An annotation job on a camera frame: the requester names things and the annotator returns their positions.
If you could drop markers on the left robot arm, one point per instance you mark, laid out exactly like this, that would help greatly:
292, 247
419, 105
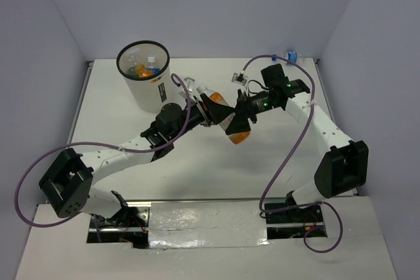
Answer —
69, 183

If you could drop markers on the green label clear bottle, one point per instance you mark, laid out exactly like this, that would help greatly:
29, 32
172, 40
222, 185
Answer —
129, 61

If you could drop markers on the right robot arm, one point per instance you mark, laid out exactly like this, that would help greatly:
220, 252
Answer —
344, 161

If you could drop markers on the white bin with black rim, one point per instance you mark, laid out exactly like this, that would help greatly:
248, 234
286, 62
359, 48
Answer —
153, 92

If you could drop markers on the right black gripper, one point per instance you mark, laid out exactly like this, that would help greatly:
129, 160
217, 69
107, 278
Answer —
239, 122

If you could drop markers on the long orange label bottle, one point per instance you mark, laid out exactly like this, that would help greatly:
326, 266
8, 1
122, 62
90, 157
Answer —
216, 97

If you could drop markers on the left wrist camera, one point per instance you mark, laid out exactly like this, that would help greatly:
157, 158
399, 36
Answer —
190, 85

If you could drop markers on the small orange juice bottle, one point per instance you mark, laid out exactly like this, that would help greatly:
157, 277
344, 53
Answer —
143, 72

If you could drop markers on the silver tape strip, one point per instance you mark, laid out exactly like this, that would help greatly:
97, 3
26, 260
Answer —
205, 224

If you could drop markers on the blue label water bottle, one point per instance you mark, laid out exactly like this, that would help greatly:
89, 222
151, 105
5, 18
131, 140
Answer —
153, 66

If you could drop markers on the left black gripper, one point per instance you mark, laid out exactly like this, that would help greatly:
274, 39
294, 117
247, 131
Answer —
216, 111

